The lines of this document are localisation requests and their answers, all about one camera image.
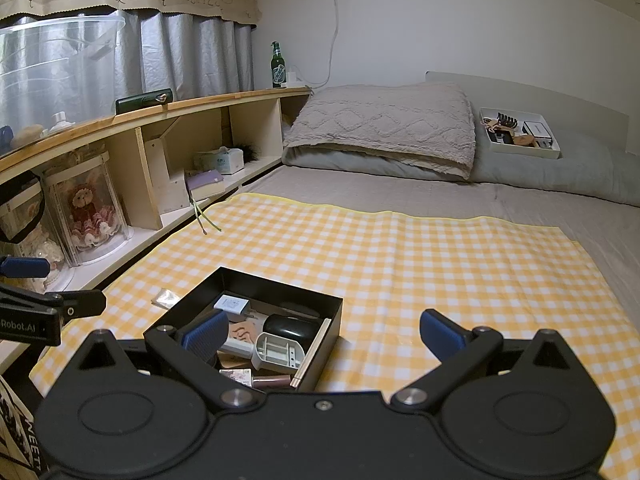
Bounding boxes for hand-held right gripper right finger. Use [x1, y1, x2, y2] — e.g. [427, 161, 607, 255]
[390, 309, 581, 411]

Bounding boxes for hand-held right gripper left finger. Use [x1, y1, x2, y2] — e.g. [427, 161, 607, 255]
[75, 309, 261, 411]

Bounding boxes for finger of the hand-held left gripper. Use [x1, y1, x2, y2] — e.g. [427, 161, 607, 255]
[0, 282, 107, 318]
[0, 256, 51, 279]

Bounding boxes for carved wooden block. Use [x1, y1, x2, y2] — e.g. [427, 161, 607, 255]
[227, 317, 266, 343]

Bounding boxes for white charger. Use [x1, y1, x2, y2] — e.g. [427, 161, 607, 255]
[213, 294, 251, 317]

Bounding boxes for small printed stamp box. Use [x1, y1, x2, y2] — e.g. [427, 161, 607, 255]
[220, 367, 253, 388]

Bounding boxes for black box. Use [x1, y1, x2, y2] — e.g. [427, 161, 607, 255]
[143, 266, 344, 393]

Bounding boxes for brown lipstick tube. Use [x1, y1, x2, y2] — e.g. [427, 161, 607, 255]
[251, 372, 293, 388]

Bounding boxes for glossy black earbuds case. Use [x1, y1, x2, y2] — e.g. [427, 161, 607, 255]
[262, 312, 321, 343]

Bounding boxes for thin plywood board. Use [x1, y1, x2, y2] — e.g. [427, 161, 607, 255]
[290, 317, 332, 391]

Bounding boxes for red-dressed doll in clear case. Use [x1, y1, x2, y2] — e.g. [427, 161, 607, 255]
[42, 152, 133, 267]

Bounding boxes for yellow checkered mat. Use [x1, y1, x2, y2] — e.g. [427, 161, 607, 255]
[27, 191, 640, 480]

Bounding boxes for printed tote bag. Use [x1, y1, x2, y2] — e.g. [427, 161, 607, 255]
[0, 375, 48, 480]

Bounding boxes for green ribbon bookmarks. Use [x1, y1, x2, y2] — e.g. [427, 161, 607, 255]
[190, 197, 223, 235]

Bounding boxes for purple book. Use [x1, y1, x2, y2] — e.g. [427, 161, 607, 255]
[185, 170, 226, 201]

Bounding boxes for green tissue pack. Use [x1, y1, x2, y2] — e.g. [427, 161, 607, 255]
[194, 146, 246, 176]

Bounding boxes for clear plastic storage bin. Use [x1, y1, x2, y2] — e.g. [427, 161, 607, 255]
[0, 14, 127, 151]

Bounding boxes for dark green pouch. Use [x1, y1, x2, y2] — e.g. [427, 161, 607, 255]
[115, 88, 173, 113]

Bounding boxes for white tray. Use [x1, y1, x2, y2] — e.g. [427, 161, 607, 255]
[478, 106, 562, 160]

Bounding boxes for grey textured pillow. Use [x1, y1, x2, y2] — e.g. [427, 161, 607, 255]
[282, 82, 477, 181]

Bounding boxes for grey curtain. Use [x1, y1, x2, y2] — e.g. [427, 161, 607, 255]
[0, 7, 256, 126]

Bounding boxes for green beer bottle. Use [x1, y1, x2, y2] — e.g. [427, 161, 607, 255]
[270, 41, 287, 90]

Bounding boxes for black strap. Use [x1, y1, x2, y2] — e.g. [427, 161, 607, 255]
[0, 172, 47, 242]

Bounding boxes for white cable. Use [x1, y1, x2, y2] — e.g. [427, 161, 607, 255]
[300, 0, 346, 88]

